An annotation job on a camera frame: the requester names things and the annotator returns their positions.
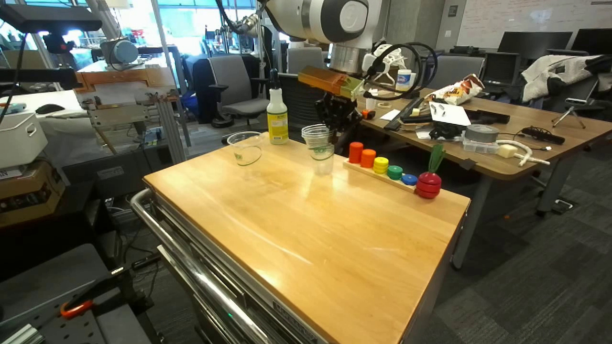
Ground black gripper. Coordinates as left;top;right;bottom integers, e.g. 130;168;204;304
315;94;365;140

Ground red toy cylinder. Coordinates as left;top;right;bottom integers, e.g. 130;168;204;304
346;140;365;164

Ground dark mesh office chair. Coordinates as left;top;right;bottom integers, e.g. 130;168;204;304
275;71;333;141

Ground orange toy cylinder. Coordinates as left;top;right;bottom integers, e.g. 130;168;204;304
359;147;378;170

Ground yellow spray bottle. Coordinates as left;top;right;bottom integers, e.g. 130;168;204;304
264;67;291;145

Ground long black bar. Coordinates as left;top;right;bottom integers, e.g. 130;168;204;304
382;94;426;132

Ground wooden toy base strip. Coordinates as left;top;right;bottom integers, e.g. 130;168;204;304
342;159;422;191

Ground white bottle blue label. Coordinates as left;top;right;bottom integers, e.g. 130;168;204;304
394;65;417;98

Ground black pouch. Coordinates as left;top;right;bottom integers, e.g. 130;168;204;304
430;120;465;141

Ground red apple toy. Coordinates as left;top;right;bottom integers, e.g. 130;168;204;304
413;141;445;201

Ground white paper sheet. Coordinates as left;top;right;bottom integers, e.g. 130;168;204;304
428;99;474;128

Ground grey office chair with armrests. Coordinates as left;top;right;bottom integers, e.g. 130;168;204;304
206;54;271;128

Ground chips bag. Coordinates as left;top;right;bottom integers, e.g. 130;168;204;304
430;73;487;107

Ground round grey container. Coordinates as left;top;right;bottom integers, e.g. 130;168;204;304
463;122;503;153

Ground flat black device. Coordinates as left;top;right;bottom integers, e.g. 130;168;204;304
466;109;512;126

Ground blue container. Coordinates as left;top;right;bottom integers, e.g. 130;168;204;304
180;92;201;119

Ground small black monitor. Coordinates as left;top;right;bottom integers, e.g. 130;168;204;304
480;52;522;88

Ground long wooden desk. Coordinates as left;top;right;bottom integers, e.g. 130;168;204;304
356;75;612;271

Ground grey cart drawer cabinet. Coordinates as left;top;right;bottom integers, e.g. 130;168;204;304
151;193;461;344

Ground black remote control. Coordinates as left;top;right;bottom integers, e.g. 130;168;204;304
520;124;568;145

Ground large black monitor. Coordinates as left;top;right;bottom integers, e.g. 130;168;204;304
497;31;574;71
570;27;612;55

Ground wooden utility cart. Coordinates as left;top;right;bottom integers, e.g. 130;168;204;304
74;59;189;166

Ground white cloth bundle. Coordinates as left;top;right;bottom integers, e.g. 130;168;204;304
520;52;604;103

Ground grey cylindrical device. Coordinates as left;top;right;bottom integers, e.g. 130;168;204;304
99;36;141;69

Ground small black tripod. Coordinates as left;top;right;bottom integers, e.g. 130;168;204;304
551;94;593;130

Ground black computer mouse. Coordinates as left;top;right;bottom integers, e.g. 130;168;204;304
34;101;67;117

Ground black overhead shelf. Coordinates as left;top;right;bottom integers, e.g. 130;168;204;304
0;2;103;34

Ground cardboard box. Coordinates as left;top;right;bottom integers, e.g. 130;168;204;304
0;159;71;229

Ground white storage bin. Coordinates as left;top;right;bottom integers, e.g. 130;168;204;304
0;113;50;172

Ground grey metal machine base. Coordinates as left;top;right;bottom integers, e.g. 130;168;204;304
0;241;153;344

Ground white cord bundle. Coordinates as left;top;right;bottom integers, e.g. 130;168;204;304
369;44;409;84

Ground white coiled cable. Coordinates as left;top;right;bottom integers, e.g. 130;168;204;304
493;138;551;168

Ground orange clamp handle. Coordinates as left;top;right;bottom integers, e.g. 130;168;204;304
59;298;95;321

